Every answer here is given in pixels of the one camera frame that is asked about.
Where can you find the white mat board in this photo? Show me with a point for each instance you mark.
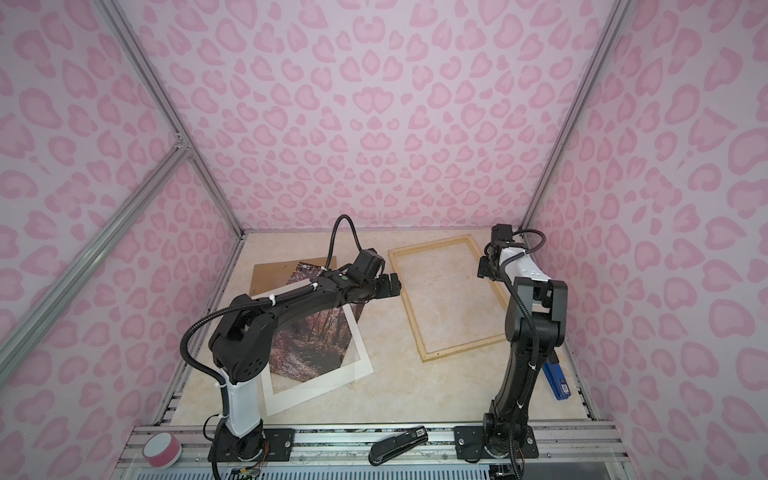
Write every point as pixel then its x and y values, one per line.
pixel 281 394

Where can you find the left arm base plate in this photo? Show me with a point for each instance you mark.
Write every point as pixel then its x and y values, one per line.
pixel 271 444

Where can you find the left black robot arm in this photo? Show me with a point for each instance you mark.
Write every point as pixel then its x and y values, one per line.
pixel 241 344

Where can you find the light wooden picture frame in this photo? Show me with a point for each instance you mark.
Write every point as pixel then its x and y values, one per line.
pixel 449 308

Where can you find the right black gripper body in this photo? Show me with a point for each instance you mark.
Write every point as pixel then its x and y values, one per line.
pixel 487 268

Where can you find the autumn forest photo print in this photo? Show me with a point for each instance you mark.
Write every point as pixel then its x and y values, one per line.
pixel 312 346

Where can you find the black stapler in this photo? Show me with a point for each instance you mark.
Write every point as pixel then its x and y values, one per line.
pixel 395 445

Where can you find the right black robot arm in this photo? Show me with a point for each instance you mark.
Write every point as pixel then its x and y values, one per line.
pixel 535 325

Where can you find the aluminium mounting rail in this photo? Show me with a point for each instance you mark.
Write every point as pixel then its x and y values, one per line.
pixel 568 450

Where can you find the pink white tape roll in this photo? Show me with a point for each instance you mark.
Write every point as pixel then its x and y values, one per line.
pixel 162 450

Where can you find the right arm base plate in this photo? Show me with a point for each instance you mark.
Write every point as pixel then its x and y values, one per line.
pixel 471 445

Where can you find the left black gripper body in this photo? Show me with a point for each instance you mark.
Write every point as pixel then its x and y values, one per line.
pixel 379 287

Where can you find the blue stapler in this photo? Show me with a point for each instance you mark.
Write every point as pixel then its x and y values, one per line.
pixel 556 377

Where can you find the brown frame backing board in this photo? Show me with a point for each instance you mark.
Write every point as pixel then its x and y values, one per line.
pixel 269 276

